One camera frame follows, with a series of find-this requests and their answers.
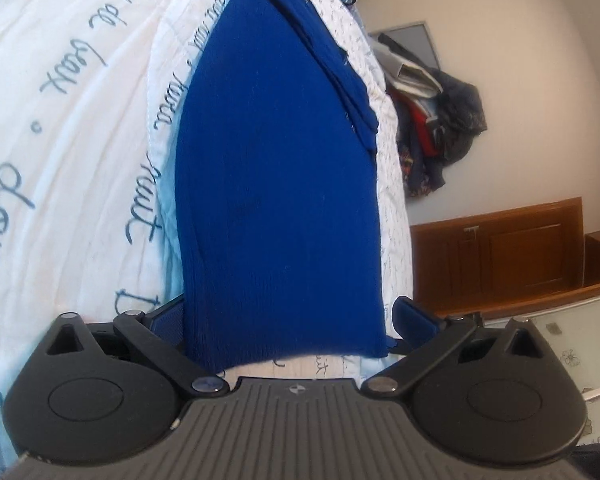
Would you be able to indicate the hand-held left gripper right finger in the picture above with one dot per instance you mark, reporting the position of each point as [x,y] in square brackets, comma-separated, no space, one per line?
[415,322]

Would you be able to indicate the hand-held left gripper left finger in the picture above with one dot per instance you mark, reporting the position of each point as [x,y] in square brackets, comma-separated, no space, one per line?
[167,322]

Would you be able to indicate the red garment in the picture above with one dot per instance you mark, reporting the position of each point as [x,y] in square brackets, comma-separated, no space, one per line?
[422,127]

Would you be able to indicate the wooden cabinet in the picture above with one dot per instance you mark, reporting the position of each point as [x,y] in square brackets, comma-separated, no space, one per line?
[505,255]

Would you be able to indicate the white floral glass panel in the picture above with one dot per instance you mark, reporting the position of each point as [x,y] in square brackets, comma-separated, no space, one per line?
[580,340]

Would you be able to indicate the grey wall panel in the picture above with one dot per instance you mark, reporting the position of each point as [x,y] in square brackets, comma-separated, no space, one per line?
[410,40]

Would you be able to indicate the dark blue jacket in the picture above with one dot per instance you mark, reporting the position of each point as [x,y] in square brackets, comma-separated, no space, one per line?
[460,115]

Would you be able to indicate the white and grey garment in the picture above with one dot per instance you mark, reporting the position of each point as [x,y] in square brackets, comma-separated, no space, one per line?
[405,67]

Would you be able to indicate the white script-printed bed sheet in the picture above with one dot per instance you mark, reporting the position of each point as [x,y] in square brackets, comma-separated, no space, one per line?
[55,160]

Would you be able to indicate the dark floral patterned cloth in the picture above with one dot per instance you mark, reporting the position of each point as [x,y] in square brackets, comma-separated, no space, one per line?
[420,175]

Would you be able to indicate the blue beaded sweater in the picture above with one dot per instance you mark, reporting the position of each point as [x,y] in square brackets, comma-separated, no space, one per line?
[280,185]

